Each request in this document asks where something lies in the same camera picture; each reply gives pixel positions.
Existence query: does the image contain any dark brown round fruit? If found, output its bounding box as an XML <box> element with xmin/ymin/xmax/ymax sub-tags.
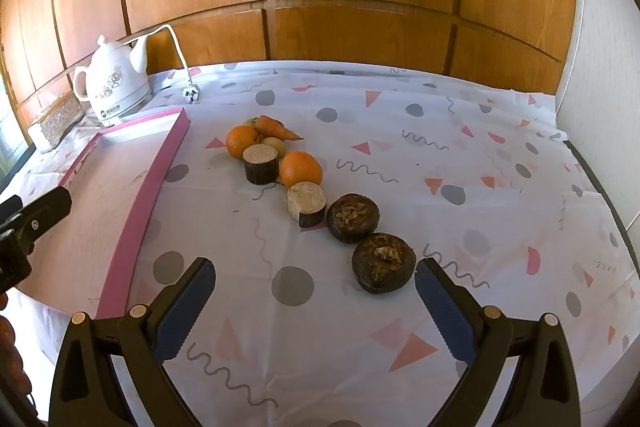
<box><xmin>352</xmin><ymin>233</ymin><xmax>416</xmax><ymax>295</ymax></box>
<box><xmin>326</xmin><ymin>193</ymin><xmax>380</xmax><ymax>244</ymax></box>

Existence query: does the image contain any orange tangerine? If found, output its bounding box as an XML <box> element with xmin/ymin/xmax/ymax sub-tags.
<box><xmin>279</xmin><ymin>150</ymin><xmax>323</xmax><ymax>187</ymax></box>
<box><xmin>226</xmin><ymin>124</ymin><xmax>260</xmax><ymax>160</ymax></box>

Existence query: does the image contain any dark cylinder fruit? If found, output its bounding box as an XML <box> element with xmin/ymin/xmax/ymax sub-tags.
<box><xmin>286</xmin><ymin>182</ymin><xmax>326</xmax><ymax>229</ymax></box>
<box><xmin>242</xmin><ymin>143</ymin><xmax>279</xmax><ymax>185</ymax></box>

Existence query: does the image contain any orange carrot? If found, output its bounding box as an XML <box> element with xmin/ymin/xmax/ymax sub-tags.
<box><xmin>254</xmin><ymin>115</ymin><xmax>303</xmax><ymax>141</ymax></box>

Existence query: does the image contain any yellow-green small round fruit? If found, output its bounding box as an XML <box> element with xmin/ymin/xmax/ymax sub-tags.
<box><xmin>262</xmin><ymin>136</ymin><xmax>288</xmax><ymax>159</ymax></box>

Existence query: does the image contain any left hand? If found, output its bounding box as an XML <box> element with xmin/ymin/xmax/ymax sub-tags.
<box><xmin>0</xmin><ymin>315</ymin><xmax>32</xmax><ymax>398</ymax></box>

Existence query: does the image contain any pink shallow tray box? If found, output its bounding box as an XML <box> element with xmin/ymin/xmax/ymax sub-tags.
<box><xmin>17</xmin><ymin>107</ymin><xmax>190</xmax><ymax>319</ymax></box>

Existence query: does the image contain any silver ornate tissue box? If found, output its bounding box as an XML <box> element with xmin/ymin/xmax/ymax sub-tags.
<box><xmin>27</xmin><ymin>93</ymin><xmax>85</xmax><ymax>153</ymax></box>

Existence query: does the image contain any white ceramic electric kettle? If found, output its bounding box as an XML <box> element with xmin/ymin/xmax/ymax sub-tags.
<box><xmin>73</xmin><ymin>35</ymin><xmax>151</xmax><ymax>127</ymax></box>

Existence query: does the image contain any patterned white tablecloth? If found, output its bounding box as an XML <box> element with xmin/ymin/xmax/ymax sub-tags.
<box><xmin>8</xmin><ymin>63</ymin><xmax>639</xmax><ymax>426</ymax></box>

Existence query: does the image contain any white kettle power cord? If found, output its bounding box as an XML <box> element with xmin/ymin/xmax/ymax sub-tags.
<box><xmin>124</xmin><ymin>24</ymin><xmax>202</xmax><ymax>104</ymax></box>

